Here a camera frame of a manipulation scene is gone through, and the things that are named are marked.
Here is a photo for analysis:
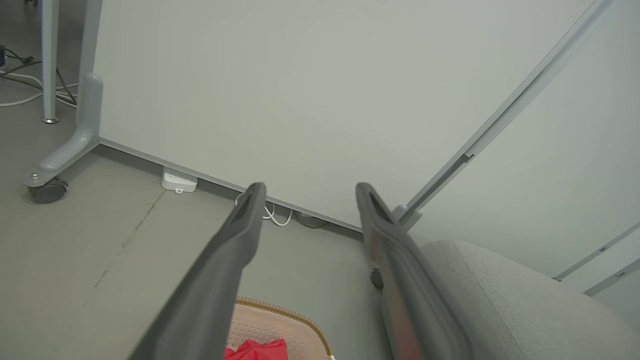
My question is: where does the grey metal table leg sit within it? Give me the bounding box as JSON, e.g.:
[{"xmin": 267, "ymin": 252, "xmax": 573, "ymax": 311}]
[{"xmin": 40, "ymin": 0, "xmax": 61, "ymax": 124}]

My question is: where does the red jersey with white stripes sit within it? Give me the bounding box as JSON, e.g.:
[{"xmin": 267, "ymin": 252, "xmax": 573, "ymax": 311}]
[{"xmin": 223, "ymin": 338, "xmax": 289, "ymax": 360}]

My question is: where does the white power strip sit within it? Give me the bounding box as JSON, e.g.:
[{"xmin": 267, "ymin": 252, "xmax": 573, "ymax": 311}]
[{"xmin": 161, "ymin": 167, "xmax": 199, "ymax": 194}]

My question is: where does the grey partition leg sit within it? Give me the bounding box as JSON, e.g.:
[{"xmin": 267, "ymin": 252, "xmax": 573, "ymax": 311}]
[
  {"xmin": 22, "ymin": 72, "xmax": 104, "ymax": 188},
  {"xmin": 392, "ymin": 204, "xmax": 424, "ymax": 232}
]

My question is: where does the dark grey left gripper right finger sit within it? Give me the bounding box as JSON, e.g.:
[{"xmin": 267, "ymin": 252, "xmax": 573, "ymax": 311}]
[{"xmin": 355, "ymin": 182, "xmax": 476, "ymax": 360}]

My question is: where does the beige perforated laundry basket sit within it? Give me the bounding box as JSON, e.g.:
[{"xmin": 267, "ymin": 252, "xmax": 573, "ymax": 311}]
[{"xmin": 225, "ymin": 296, "xmax": 335, "ymax": 360}]

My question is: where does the black floor cable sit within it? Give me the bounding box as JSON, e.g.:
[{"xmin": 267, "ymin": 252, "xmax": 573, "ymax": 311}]
[{"xmin": 0, "ymin": 47, "xmax": 78, "ymax": 108}]

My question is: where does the black cable under partition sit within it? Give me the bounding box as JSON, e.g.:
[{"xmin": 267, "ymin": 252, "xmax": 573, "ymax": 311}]
[{"xmin": 294, "ymin": 211, "xmax": 331, "ymax": 230}]

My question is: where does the large white partition panel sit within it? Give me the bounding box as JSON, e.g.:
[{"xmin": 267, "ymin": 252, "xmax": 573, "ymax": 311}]
[{"xmin": 77, "ymin": 0, "xmax": 598, "ymax": 233}]

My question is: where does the white floor cable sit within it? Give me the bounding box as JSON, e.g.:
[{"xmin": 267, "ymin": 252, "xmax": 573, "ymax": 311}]
[{"xmin": 0, "ymin": 72, "xmax": 78, "ymax": 108}]

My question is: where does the grey fabric sofa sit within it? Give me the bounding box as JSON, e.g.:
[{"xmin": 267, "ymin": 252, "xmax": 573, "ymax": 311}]
[{"xmin": 390, "ymin": 240, "xmax": 640, "ymax": 360}]

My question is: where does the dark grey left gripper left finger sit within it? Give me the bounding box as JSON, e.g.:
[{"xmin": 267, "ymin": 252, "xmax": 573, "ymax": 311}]
[{"xmin": 129, "ymin": 182, "xmax": 267, "ymax": 360}]

